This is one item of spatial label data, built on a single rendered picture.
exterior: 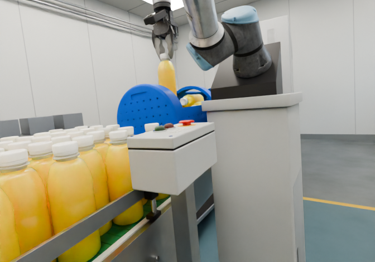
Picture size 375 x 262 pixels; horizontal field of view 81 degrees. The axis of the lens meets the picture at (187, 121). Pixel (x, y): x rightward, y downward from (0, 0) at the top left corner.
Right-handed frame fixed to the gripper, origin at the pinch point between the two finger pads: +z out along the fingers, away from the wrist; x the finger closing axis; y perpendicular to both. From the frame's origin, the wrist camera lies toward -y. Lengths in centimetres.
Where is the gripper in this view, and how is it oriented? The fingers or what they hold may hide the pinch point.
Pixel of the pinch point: (164, 56)
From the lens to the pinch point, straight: 92.9
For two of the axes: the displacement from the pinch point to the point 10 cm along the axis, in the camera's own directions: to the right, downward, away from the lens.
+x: -8.9, 0.5, 4.6
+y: 4.5, -1.4, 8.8
